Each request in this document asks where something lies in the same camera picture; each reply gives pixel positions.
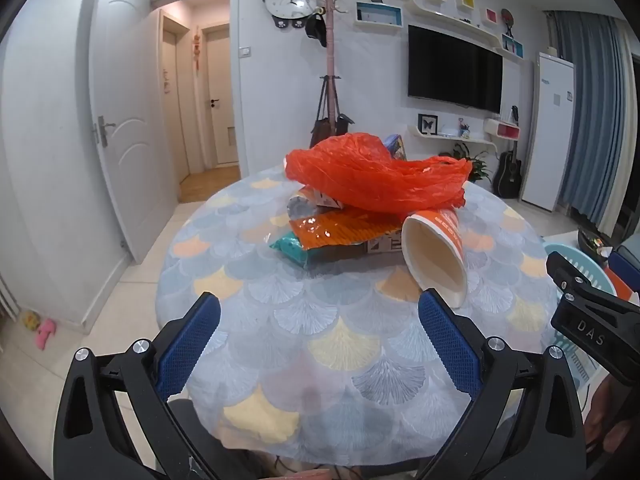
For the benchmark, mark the white light switch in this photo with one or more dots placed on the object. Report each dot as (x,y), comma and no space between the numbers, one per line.
(245,51)

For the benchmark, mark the black acoustic guitar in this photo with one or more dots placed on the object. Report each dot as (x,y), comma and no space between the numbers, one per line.
(507,172)

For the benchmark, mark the red hanging ornament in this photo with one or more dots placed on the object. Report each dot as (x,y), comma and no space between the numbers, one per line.
(196,50)

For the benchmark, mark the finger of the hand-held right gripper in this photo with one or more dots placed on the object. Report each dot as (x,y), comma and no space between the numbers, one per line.
(580,325)

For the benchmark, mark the long curved white shelf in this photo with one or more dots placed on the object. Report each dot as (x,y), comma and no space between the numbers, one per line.
(450,22)

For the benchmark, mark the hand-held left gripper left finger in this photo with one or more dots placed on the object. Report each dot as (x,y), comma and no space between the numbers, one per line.
(192,340)

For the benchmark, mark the yellow plush toy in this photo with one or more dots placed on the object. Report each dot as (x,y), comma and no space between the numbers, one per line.
(31,320)

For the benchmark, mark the framed butterfly picture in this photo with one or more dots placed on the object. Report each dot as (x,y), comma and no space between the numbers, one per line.
(428,124)

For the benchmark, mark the white open door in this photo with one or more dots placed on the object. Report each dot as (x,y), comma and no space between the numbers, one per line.
(125,110)

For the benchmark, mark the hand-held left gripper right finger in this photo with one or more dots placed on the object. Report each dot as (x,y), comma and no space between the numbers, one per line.
(447,345)

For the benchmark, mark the red and white box shelf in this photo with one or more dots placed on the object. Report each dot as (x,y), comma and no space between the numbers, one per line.
(502,129)

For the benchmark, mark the teal snack packet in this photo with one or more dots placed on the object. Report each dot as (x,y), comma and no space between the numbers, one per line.
(290,246)

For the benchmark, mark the orange paper cup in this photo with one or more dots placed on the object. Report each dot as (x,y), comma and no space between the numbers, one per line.
(435,255)

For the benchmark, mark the red cube shelf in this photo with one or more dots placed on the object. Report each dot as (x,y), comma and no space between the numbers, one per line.
(490,15)

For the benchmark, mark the light blue plastic basket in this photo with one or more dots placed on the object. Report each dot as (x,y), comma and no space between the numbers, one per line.
(595,267)

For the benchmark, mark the pink plush toy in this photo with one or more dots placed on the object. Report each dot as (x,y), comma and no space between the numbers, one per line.
(46,334)

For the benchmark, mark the white refrigerator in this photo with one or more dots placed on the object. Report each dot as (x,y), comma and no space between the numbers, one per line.
(547,130)

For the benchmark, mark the white hallway door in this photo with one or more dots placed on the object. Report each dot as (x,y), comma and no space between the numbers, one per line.
(222,95)

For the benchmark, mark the orange snack packet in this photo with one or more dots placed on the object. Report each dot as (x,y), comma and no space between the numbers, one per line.
(340,227)

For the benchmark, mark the small blue box shelf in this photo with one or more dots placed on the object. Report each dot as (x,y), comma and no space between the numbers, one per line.
(512,46)

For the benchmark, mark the round table with patterned cloth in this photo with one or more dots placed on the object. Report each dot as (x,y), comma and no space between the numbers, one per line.
(325,320)

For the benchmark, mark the black cap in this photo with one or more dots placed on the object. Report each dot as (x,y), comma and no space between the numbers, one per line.
(315,30)

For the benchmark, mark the panda wall clock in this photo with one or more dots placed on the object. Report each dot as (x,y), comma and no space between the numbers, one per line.
(290,0)

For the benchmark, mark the brown handbag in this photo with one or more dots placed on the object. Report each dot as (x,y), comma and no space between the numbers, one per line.
(321,135)

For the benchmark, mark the blue and red box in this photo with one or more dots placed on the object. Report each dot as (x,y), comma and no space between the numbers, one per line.
(397,146)

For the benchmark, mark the wall-mounted television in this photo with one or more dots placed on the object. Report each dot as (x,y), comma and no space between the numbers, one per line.
(452,67)

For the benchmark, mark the pink coat rack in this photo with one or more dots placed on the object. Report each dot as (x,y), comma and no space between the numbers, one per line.
(330,50)

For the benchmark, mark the low curved white shelf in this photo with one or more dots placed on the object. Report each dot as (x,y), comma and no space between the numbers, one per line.
(450,139)

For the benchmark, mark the red plastic bag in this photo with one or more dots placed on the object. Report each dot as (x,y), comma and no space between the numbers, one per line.
(370,175)

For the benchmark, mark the person's right hand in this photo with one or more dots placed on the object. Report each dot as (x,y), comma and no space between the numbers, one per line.
(602,420)

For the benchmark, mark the red round paddle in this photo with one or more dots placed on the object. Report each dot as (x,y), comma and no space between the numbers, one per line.
(507,16)

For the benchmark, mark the white and blue box shelf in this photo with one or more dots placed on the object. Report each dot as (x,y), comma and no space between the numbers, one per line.
(379,14)

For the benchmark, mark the green potted plant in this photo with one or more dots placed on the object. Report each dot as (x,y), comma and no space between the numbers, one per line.
(477,165)

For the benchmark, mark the blue curtain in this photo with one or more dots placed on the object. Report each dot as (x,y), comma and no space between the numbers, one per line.
(592,110)

